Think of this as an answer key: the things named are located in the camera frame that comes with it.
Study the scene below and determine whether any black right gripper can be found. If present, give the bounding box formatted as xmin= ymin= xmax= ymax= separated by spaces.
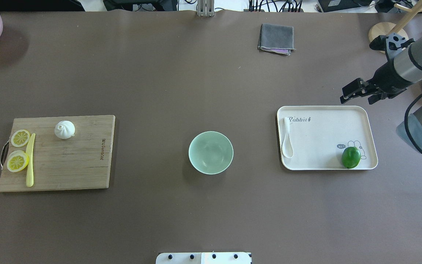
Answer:
xmin=340 ymin=66 xmax=406 ymax=104

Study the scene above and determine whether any white ceramic spoon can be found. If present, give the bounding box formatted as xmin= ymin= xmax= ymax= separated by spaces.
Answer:
xmin=281 ymin=117 xmax=294 ymax=159

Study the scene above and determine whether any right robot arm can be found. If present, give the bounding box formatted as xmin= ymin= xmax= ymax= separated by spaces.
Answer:
xmin=340 ymin=33 xmax=422 ymax=154

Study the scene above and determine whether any light green bowl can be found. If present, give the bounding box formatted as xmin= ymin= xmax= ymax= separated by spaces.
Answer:
xmin=188 ymin=131 xmax=234 ymax=175

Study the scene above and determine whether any cream rabbit serving tray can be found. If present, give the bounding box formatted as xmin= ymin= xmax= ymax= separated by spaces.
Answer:
xmin=276 ymin=106 xmax=378 ymax=170

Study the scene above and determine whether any wooden mug tree stand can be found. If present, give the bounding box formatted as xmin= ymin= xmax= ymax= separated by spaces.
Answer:
xmin=368 ymin=0 xmax=422 ymax=42

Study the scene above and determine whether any green lime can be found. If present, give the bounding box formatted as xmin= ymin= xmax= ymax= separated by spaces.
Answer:
xmin=341 ymin=146 xmax=361 ymax=169

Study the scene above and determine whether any folded grey cloth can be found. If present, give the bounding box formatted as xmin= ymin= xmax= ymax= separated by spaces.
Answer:
xmin=257 ymin=23 xmax=295 ymax=56

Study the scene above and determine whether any bamboo cutting board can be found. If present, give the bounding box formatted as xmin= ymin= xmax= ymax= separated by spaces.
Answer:
xmin=0 ymin=115 xmax=115 ymax=192

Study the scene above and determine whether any yellow plastic knife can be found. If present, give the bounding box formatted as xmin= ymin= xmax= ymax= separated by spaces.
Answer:
xmin=25 ymin=133 xmax=36 ymax=187

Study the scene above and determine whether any upper lemon slice stack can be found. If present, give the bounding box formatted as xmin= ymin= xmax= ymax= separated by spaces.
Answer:
xmin=10 ymin=129 xmax=31 ymax=147

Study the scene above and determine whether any lower lemon slice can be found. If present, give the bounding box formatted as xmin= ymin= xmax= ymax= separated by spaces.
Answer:
xmin=7 ymin=150 xmax=30 ymax=172

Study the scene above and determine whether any aluminium frame post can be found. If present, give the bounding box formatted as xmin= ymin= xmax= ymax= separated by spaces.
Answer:
xmin=196 ymin=0 xmax=215 ymax=17

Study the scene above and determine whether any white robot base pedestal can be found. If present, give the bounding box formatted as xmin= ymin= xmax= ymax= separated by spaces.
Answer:
xmin=155 ymin=251 xmax=252 ymax=264

